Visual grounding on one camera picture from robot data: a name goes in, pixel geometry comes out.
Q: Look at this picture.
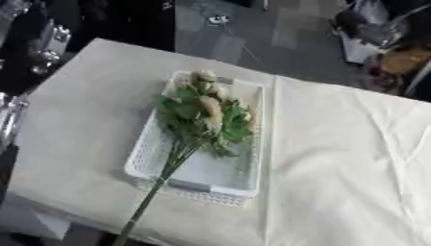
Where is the silver metal equipment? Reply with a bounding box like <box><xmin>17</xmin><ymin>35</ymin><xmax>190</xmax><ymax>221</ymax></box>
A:
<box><xmin>28</xmin><ymin>19</ymin><xmax>74</xmax><ymax>76</ymax></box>

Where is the small white floor object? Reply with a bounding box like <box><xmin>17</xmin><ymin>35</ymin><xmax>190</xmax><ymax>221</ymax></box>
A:
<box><xmin>207</xmin><ymin>14</ymin><xmax>233</xmax><ymax>27</ymax></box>

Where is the brown bag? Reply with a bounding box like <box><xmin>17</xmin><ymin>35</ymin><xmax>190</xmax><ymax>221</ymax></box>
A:
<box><xmin>362</xmin><ymin>44</ymin><xmax>431</xmax><ymax>97</ymax></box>

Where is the artificial flower bouquet green stem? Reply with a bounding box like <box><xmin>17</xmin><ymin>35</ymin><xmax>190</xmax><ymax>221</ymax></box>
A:
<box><xmin>111</xmin><ymin>69</ymin><xmax>258</xmax><ymax>246</ymax></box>

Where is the thin floor cable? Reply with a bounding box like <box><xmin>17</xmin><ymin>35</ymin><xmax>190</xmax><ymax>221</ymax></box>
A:
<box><xmin>222</xmin><ymin>28</ymin><xmax>266</xmax><ymax>66</ymax></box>

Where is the white plastic mesh basket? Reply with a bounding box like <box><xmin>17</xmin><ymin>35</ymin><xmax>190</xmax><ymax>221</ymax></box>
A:
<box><xmin>122</xmin><ymin>70</ymin><xmax>266</xmax><ymax>207</ymax></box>

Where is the black chair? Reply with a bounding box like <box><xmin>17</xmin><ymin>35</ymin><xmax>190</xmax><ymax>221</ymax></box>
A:
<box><xmin>331</xmin><ymin>0</ymin><xmax>431</xmax><ymax>65</ymax></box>

